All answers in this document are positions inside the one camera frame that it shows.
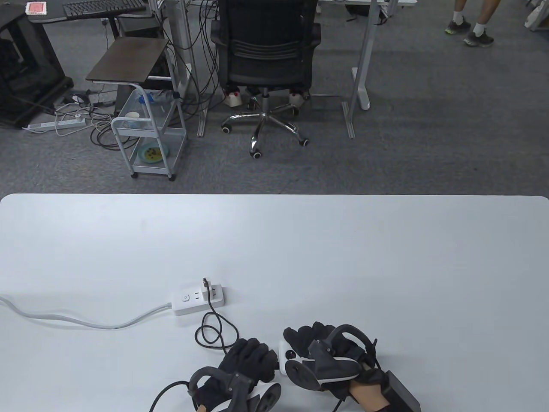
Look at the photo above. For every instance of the white rolling cart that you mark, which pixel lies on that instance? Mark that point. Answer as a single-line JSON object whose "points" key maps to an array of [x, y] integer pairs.
{"points": [[121, 141]]}

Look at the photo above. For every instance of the person's right hand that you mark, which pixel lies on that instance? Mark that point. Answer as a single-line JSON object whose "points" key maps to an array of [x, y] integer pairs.
{"points": [[300, 337]]}

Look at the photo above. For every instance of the black wrist sensor box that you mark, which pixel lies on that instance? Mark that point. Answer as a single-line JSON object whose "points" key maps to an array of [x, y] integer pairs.
{"points": [[401, 392]]}

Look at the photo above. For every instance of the person's left hand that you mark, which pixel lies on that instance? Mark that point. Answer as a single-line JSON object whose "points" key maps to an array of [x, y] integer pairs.
{"points": [[248, 356]]}

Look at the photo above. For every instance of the clear plastic bottle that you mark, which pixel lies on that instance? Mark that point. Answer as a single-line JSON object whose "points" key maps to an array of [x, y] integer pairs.
{"points": [[161, 96]]}

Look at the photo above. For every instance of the green plate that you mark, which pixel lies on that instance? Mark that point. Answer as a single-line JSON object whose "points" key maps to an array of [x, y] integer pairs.
{"points": [[151, 153]]}

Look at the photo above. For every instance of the white charger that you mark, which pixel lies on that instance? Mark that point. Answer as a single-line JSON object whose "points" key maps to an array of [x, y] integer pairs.
{"points": [[215, 289]]}

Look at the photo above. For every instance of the black keyboard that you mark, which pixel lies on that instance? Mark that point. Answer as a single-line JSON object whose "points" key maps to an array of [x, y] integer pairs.
{"points": [[103, 7]]}

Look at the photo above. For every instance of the white battery pack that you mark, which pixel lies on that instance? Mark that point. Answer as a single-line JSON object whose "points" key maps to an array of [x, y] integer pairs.
{"points": [[284, 356]]}

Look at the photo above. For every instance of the person's right forearm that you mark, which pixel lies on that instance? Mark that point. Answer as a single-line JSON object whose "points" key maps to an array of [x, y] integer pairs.
{"points": [[366, 397]]}

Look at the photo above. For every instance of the black cabinet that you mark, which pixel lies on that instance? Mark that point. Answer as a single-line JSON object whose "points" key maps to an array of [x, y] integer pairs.
{"points": [[25, 64]]}

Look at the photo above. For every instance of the black mesh office chair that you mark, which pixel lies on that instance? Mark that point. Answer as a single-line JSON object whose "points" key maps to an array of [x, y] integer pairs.
{"points": [[266, 47]]}

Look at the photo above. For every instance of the black and white controller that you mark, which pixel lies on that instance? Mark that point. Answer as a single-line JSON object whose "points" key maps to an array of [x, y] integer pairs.
{"points": [[268, 397], [302, 373]]}

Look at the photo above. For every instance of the white metal desk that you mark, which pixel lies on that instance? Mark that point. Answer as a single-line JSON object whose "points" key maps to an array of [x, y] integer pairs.
{"points": [[366, 51]]}

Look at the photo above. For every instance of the red patterned card box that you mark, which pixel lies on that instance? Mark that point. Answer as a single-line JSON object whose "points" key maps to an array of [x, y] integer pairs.
{"points": [[36, 7]]}

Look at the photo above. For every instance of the brown side table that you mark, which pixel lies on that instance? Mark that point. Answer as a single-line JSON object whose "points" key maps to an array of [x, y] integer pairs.
{"points": [[124, 60]]}

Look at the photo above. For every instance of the white paper cup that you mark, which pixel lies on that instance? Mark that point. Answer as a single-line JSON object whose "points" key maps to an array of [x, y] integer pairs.
{"points": [[131, 116]]}

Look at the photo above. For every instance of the white device housing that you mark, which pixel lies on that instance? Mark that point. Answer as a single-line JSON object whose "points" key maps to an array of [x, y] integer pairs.
{"points": [[538, 17]]}

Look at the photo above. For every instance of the black computer case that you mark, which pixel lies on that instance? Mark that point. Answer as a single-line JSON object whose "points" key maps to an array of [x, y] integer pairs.
{"points": [[137, 26]]}

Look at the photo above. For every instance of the long white floor power strip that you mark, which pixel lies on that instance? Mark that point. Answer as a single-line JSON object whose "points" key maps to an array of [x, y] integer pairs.
{"points": [[55, 124]]}

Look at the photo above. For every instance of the black desk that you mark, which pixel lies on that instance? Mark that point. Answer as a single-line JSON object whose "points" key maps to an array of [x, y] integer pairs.
{"points": [[53, 18]]}

